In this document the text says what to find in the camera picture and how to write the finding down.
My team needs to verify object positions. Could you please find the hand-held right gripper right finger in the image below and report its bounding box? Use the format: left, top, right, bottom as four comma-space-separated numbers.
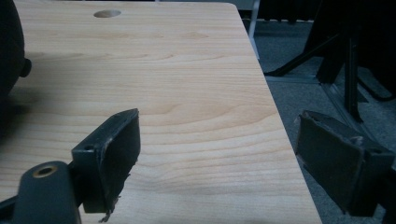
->
294, 109, 396, 218

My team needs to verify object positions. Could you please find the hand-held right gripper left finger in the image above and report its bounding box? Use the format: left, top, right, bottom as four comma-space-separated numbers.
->
71, 107, 142, 223

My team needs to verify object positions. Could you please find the black metal stand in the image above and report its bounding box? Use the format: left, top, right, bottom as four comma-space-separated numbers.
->
264, 0, 396, 123

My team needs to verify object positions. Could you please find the white metal table leg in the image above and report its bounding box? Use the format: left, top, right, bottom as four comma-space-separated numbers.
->
247, 0, 262, 60

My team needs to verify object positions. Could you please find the dark curtain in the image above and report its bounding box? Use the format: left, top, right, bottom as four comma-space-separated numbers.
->
258, 0, 325, 23

